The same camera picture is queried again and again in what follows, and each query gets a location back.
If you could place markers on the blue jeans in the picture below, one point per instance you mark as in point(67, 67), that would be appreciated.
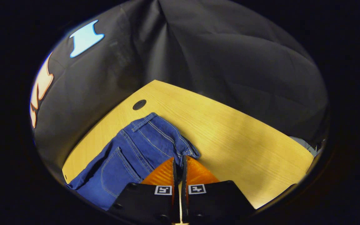
point(136, 147)

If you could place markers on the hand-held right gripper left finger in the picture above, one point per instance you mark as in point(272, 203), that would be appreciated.
point(175, 175)

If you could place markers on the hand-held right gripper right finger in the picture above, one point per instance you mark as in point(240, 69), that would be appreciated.
point(184, 175)

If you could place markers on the black backdrop cloth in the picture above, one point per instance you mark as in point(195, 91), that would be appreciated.
point(217, 53)

